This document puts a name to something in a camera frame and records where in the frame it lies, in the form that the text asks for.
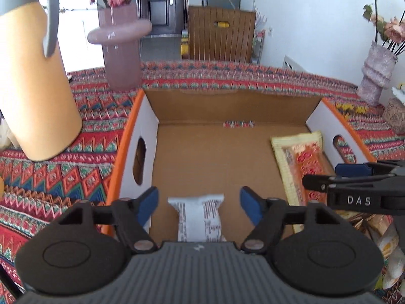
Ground white printed snack packet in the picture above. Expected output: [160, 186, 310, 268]
[168, 194, 225, 242]

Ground yellow red snack packet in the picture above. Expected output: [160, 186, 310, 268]
[270, 130, 336, 234]

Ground orange cardboard snack box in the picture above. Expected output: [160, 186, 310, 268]
[106, 89, 373, 243]

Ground patterned red tablecloth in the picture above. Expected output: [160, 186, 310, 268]
[0, 60, 405, 304]

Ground textured pink ceramic vase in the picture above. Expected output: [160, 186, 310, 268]
[357, 41, 398, 106]

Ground dried pink roses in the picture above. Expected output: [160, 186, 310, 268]
[362, 0, 404, 57]

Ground pink glass vase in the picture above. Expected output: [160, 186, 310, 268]
[87, 4, 152, 91]

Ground brown wooden chair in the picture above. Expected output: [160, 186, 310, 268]
[188, 6, 256, 63]

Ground dark entrance door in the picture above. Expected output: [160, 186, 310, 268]
[139, 0, 187, 37]

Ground yellow thermos jug grey handle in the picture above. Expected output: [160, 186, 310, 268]
[1, 0, 82, 161]

